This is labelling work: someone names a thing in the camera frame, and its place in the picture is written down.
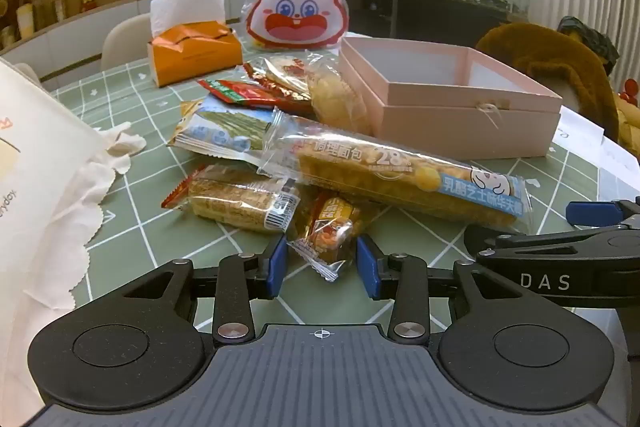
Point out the dark red snack packet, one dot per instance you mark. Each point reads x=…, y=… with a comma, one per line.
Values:
x=285, y=99

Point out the white scalloped cloth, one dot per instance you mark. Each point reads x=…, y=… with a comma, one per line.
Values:
x=95, y=187

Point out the cracker packet red ends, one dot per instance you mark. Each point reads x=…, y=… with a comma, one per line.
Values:
x=230, y=202

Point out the wooden shelf with cups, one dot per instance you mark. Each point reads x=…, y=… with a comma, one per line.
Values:
x=65, y=32

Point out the white tissue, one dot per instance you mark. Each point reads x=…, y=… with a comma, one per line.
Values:
x=187, y=7

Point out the white chair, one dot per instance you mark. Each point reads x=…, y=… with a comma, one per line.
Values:
x=125, y=42
x=29, y=74

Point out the small orange snack packet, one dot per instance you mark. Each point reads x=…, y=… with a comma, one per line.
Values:
x=327, y=222

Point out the clear bread packet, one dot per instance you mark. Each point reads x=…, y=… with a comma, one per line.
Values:
x=337, y=99

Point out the long bread packet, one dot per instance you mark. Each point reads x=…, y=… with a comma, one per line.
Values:
x=390, y=172

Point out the yellow plush toy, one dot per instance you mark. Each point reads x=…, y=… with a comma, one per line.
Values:
x=630, y=112

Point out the orange tissue box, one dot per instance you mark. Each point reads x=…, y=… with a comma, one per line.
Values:
x=195, y=54

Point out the blue green snack packet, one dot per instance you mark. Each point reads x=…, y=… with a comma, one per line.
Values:
x=225, y=129

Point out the pink cardboard box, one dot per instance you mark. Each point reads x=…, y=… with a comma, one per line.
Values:
x=450, y=117

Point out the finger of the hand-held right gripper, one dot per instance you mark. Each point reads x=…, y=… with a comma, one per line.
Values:
x=500, y=244
x=592, y=212

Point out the white red rabbit face bag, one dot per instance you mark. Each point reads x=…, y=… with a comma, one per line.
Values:
x=295, y=7

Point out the white paper bag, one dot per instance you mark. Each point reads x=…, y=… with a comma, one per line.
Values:
x=35, y=187

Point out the red snack packet green band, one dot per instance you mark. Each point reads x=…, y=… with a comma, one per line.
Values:
x=235, y=94

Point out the dark patterned cloth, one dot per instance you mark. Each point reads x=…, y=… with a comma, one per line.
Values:
x=592, y=37

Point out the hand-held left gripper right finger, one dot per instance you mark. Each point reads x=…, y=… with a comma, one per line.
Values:
x=366, y=267

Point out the black appliance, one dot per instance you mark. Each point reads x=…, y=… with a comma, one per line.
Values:
x=375, y=4

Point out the green checked tablecloth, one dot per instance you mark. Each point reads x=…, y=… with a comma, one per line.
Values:
x=165, y=227

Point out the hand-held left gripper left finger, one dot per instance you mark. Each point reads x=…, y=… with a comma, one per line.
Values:
x=277, y=267

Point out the white paper sheets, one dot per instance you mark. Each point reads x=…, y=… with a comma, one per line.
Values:
x=600, y=147

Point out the white red snack packet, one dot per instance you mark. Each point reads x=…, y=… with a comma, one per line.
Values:
x=287, y=69

